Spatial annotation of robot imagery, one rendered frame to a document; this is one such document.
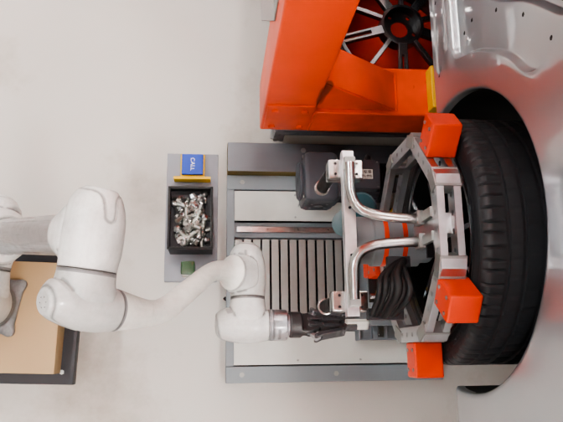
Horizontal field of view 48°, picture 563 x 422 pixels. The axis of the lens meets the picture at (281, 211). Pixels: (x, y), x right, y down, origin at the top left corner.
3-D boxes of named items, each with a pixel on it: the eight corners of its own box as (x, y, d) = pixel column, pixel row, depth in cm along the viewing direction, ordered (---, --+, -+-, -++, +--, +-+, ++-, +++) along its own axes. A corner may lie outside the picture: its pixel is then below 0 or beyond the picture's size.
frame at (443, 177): (403, 344, 191) (474, 341, 138) (382, 344, 190) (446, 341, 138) (394, 172, 203) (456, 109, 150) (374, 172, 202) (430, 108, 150)
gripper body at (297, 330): (286, 324, 189) (316, 324, 190) (288, 344, 182) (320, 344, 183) (287, 305, 185) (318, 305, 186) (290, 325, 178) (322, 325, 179)
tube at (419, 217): (420, 227, 158) (434, 218, 148) (344, 226, 156) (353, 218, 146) (415, 160, 162) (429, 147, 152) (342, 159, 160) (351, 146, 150)
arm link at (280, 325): (269, 347, 181) (289, 347, 182) (271, 323, 176) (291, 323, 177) (266, 326, 189) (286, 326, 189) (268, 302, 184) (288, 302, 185)
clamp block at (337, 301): (364, 312, 160) (369, 311, 154) (329, 312, 159) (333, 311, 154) (364, 292, 161) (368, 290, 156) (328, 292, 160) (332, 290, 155)
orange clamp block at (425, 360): (433, 342, 168) (435, 377, 166) (405, 342, 168) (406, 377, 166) (442, 342, 162) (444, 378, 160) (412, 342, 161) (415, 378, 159)
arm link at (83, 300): (125, 337, 141) (134, 276, 144) (52, 331, 128) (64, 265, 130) (91, 330, 150) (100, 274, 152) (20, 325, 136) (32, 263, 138)
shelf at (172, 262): (217, 282, 205) (217, 281, 202) (164, 282, 204) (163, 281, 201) (218, 156, 215) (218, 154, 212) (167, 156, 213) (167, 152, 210)
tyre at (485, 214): (614, 161, 131) (488, 98, 192) (505, 159, 128) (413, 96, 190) (550, 418, 155) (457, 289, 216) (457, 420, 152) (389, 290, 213)
